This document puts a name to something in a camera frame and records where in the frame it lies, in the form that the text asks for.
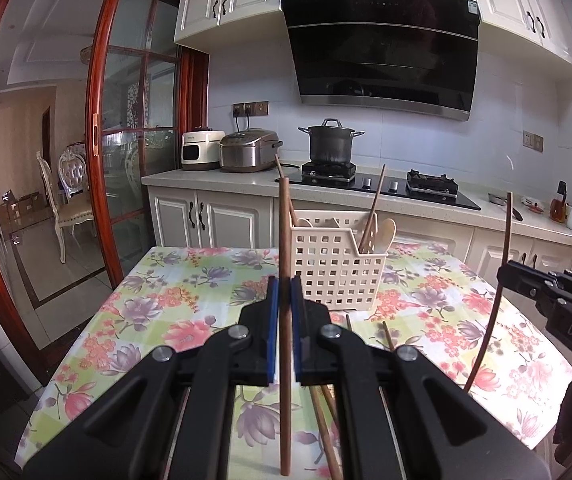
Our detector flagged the floral tablecloth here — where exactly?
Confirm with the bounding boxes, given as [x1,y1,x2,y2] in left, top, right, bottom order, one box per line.
[16,245,572,480]

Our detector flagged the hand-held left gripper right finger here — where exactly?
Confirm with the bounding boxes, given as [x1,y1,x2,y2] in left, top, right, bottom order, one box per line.
[290,274,552,480]

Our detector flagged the glass sliding door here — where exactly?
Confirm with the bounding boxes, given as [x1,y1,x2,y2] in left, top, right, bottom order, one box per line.
[86,0,187,287]

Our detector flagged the wall socket strip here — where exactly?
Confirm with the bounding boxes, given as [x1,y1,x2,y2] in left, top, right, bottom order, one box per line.
[232,101,270,117]

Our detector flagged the kitchen knife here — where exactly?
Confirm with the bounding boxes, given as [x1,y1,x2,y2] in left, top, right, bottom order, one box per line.
[488,192,523,222]

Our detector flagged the oil bottle with black top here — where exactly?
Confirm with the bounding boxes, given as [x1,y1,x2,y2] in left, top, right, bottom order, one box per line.
[550,180,569,224]

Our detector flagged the white base cabinets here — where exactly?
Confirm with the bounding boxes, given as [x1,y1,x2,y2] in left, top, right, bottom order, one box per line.
[147,185,572,302]

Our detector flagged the black glass range hood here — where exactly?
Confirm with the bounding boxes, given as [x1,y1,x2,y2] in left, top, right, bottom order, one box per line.
[280,0,482,122]

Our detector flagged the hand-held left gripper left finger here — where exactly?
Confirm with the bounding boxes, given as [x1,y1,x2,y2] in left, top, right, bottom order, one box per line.
[23,275,281,480]

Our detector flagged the white electric cooker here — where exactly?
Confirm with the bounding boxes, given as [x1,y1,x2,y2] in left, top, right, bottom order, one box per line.
[181,127,225,171]

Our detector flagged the white dining chair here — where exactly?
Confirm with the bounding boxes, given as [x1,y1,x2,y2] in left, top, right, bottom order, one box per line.
[58,144,91,202]
[36,150,97,264]

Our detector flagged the pale stone countertop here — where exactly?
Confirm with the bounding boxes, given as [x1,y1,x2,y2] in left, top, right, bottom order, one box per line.
[142,166,572,262]

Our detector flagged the black glass gas hob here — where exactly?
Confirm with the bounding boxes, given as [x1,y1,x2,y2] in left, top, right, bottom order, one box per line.
[283,160,482,211]

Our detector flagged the dark steel stockpot with lid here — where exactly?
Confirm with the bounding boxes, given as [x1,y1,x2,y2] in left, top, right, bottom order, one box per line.
[299,118,365,165]

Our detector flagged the silver rice cooker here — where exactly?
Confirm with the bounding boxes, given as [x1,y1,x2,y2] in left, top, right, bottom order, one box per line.
[219,129,284,174]

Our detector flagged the cardboard boxes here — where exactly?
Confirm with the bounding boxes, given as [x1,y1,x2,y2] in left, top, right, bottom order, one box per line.
[0,190,49,231]

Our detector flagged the cream plastic lattice basket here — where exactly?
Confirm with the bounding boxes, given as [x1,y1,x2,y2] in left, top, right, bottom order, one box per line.
[291,212,395,311]

